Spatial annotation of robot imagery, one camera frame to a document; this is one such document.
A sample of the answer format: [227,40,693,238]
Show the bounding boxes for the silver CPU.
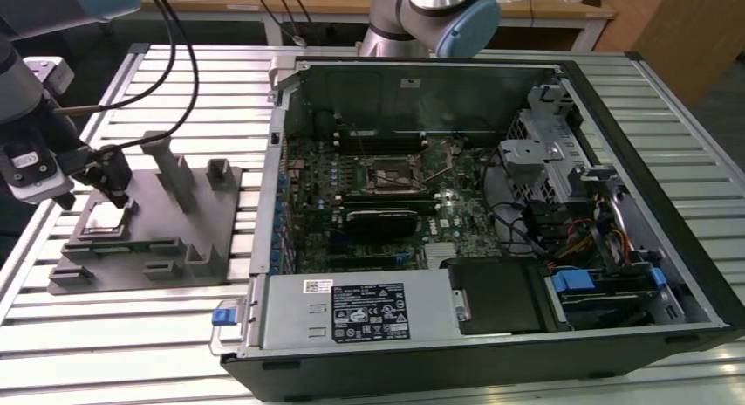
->
[80,202,134,237]

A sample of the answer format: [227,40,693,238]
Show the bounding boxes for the CPU socket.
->
[355,154,429,196]

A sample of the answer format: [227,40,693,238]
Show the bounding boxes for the grey parts rack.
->
[46,129,244,296]

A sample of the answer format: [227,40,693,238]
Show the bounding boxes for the green RAM stick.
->
[87,240,154,251]

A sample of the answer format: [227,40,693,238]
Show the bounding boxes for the silver power supply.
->
[255,271,467,352]

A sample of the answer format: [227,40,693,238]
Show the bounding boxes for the black expansion slot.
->
[327,255,397,270]

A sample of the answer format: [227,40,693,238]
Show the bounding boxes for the black graphics card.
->
[344,208,419,243]

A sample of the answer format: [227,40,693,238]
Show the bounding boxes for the black RAM slot bank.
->
[340,193,441,213]
[335,131,431,155]

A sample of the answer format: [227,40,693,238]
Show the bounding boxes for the silver heatsink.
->
[423,242,459,266]

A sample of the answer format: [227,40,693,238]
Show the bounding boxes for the green motherboard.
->
[282,132,525,275]

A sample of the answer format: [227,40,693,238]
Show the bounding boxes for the black PC case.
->
[219,50,745,402]

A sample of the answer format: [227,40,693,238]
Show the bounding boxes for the black fan shroud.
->
[439,256,569,336]

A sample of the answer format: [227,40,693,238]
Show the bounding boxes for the silver drive cage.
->
[497,84,589,205]

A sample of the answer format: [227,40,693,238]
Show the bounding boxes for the blue disk carrier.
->
[551,267,667,299]

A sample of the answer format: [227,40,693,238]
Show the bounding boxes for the wooden desk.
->
[139,0,619,52]

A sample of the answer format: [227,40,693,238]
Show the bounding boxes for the wooden cabinet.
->
[596,0,745,107]

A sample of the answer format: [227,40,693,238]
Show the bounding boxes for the white black-faced wrist camera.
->
[0,139,78,206]

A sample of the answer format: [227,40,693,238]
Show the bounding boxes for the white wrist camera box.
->
[22,55,76,92]

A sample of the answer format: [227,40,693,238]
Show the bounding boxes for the orange yellow wire bundle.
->
[547,195,636,269]

